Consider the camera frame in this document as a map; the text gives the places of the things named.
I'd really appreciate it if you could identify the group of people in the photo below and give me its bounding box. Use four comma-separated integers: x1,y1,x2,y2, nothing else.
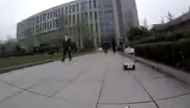
100,35,127,55

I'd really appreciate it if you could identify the person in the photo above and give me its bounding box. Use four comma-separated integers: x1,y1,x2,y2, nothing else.
58,32,75,63

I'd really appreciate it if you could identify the small white wheeled robot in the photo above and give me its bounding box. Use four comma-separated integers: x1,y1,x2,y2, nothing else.
123,45,136,57
122,59,137,72

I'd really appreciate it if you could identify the grey paved slab path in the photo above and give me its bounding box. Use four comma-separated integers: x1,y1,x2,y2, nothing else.
0,43,190,108

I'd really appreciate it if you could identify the large curved grey building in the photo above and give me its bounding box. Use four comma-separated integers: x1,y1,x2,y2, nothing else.
12,0,142,57

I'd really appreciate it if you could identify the grey stone kerb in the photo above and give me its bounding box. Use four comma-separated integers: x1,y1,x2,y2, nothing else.
0,56,65,76
118,44,190,105

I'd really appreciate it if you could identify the dark trimmed hedge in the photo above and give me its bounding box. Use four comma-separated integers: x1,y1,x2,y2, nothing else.
133,37,190,87

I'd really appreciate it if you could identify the grass lawn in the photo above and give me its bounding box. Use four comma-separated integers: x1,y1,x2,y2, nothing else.
0,48,95,70

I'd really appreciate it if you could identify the row of trees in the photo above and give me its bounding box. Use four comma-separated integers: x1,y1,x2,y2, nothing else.
0,31,61,60

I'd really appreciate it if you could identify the low dark-roofed building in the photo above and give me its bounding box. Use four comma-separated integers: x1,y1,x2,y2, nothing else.
148,3,190,42

